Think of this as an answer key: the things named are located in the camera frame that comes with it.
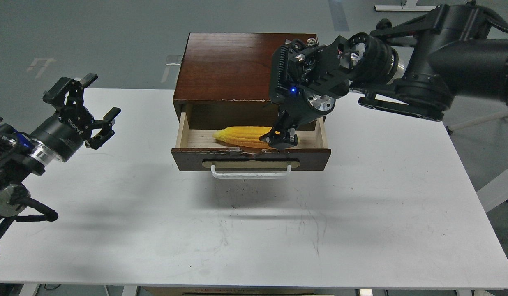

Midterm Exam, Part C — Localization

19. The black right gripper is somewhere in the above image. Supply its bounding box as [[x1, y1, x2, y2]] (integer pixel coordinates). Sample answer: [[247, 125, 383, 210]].
[[267, 108, 304, 150]]

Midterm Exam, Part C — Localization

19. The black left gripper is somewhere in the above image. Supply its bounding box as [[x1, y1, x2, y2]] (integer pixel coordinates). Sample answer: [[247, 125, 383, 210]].
[[31, 73, 121, 162]]

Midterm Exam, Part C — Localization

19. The yellow corn cob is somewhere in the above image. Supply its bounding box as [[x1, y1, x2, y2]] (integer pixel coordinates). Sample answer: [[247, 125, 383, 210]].
[[212, 126, 271, 149]]

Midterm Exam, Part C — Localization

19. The wooden drawer with white handle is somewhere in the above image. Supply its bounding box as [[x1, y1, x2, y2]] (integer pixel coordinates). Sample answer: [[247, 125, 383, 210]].
[[171, 112, 331, 173]]

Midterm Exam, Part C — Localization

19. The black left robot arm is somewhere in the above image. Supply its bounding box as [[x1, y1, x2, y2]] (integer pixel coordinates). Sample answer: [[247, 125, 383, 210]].
[[0, 73, 121, 239]]

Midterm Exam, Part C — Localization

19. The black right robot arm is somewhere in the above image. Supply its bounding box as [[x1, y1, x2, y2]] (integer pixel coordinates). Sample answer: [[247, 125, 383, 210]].
[[260, 0, 508, 150]]

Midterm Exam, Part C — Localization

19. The dark wooden drawer cabinet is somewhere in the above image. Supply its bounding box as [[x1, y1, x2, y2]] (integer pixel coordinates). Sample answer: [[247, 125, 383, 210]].
[[173, 32, 317, 130]]

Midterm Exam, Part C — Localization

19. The white stand base background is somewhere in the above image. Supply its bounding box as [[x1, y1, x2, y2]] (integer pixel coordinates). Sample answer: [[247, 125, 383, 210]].
[[374, 0, 438, 12]]

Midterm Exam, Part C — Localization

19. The white frame at right edge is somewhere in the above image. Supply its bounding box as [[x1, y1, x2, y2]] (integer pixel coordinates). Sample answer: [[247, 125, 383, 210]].
[[446, 110, 508, 212]]

